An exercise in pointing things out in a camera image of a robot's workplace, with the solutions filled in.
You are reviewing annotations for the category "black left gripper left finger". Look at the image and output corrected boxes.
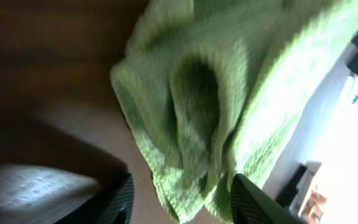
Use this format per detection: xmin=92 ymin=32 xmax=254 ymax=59
xmin=55 ymin=174 xmax=134 ymax=224

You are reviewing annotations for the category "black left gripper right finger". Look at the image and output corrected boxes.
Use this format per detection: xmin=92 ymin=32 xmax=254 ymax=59
xmin=230 ymin=174 xmax=305 ymax=224

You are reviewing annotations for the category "green microfibre cloth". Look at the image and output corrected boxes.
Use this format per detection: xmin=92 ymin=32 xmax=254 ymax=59
xmin=111 ymin=0 xmax=358 ymax=223

